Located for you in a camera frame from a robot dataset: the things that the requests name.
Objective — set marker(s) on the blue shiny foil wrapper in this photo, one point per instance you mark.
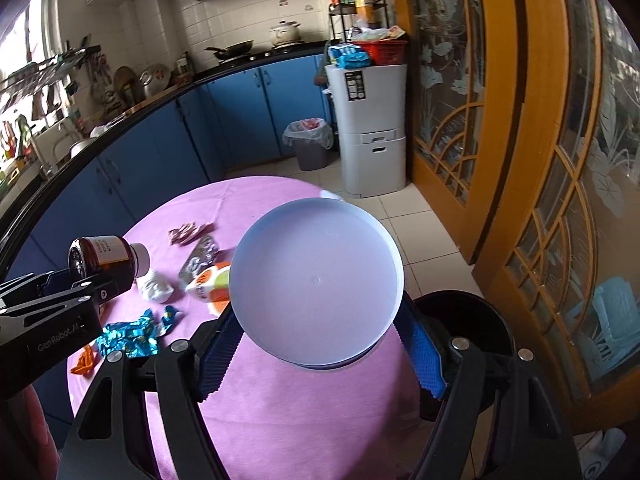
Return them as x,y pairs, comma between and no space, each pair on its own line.
138,338

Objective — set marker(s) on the white tall storage cabinet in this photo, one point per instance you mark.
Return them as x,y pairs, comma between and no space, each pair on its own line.
370,105

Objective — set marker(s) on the silver foil wrapper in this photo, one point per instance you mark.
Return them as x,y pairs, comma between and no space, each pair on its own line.
203,255

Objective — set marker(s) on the brown glass jar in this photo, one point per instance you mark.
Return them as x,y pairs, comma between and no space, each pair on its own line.
108,263

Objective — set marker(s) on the white ceramic pot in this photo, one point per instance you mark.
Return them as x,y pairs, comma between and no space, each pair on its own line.
284,33

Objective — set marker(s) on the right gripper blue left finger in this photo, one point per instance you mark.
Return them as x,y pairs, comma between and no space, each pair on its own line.
217,342

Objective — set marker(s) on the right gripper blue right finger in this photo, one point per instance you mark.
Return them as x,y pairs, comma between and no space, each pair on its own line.
423,354

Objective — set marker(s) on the orange green yogurt lid wrapper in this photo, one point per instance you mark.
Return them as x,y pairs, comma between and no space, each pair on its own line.
211,286

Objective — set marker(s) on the white and blue plastic bowl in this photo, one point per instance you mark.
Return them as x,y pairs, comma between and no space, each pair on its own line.
316,282

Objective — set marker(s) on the steel pot lid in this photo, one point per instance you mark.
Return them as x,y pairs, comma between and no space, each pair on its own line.
154,79

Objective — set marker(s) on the red plastic basket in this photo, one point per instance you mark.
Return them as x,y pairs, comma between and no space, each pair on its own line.
384,52

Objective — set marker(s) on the grey trash bin with bag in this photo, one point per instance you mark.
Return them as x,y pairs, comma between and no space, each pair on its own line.
311,140

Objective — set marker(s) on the black frying pan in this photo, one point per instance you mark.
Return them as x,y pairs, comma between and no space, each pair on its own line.
234,51

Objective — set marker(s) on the blue kitchen base cabinets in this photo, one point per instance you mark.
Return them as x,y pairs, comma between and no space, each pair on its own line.
227,122

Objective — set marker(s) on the blue packaged bag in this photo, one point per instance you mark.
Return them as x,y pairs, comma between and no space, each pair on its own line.
349,56

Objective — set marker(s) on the orange small wrapper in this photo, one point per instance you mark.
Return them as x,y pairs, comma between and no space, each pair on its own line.
86,362

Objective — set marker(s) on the pink crumpled wrapper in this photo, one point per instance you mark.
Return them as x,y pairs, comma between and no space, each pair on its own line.
188,232

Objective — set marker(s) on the metal dish rack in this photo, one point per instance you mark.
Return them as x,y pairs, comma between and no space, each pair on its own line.
34,76

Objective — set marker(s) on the kitchen faucet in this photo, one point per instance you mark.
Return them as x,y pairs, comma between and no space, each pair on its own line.
49,145

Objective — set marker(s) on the wooden glass sliding door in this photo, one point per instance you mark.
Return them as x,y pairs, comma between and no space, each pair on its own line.
526,144

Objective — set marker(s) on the black metal shelf rack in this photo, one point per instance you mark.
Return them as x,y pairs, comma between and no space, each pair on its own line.
348,18

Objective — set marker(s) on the orange juice bottle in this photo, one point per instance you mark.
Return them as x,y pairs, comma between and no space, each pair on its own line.
365,15

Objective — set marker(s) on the black round stool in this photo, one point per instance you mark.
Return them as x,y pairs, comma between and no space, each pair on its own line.
448,314

